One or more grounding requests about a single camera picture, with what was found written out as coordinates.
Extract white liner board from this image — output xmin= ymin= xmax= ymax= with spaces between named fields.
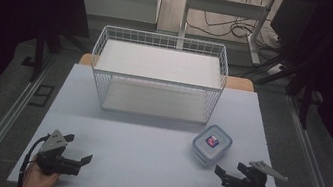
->
xmin=89 ymin=37 xmax=227 ymax=127

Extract wooden board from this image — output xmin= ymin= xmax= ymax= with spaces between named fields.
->
xmin=77 ymin=51 xmax=257 ymax=93

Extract white wire basket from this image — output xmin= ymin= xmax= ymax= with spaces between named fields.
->
xmin=82 ymin=23 xmax=234 ymax=129

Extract clear plastic lidded container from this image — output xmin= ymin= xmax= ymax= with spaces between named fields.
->
xmin=189 ymin=121 xmax=236 ymax=169

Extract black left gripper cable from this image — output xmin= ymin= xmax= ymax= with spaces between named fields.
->
xmin=16 ymin=131 xmax=51 ymax=187

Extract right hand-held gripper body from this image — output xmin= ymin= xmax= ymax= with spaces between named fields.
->
xmin=221 ymin=155 xmax=292 ymax=187

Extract black floor socket plate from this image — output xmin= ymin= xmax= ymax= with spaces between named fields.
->
xmin=28 ymin=81 xmax=56 ymax=110

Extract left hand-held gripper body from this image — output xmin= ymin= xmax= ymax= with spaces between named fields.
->
xmin=33 ymin=126 xmax=87 ymax=181

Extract white metal desk frame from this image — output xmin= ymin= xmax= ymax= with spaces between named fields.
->
xmin=175 ymin=0 xmax=277 ymax=68

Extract black stand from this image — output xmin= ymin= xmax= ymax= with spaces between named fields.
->
xmin=28 ymin=16 xmax=93 ymax=91
xmin=230 ymin=44 xmax=331 ymax=133

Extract person's left hand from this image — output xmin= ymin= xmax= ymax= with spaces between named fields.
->
xmin=20 ymin=159 xmax=64 ymax=187

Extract black floor cables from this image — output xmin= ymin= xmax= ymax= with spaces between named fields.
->
xmin=184 ymin=0 xmax=287 ymax=48

